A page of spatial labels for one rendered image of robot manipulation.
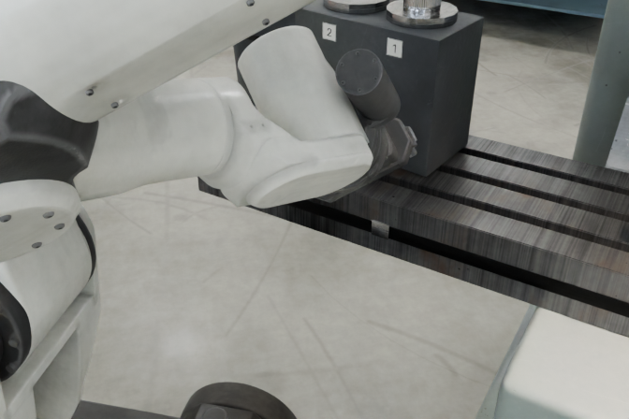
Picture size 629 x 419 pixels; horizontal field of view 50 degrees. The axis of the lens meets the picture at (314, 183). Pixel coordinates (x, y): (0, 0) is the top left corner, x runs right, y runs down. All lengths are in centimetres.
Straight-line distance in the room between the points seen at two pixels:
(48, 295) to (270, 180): 27
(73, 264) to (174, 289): 158
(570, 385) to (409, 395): 117
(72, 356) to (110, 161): 43
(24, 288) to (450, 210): 48
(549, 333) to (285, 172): 45
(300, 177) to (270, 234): 199
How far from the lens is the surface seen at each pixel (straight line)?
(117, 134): 39
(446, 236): 83
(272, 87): 50
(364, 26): 87
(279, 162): 44
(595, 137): 125
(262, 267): 229
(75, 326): 74
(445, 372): 197
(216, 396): 109
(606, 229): 85
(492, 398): 166
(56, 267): 64
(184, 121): 41
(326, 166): 46
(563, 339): 81
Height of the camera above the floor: 141
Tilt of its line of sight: 31 degrees down
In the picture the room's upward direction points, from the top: straight up
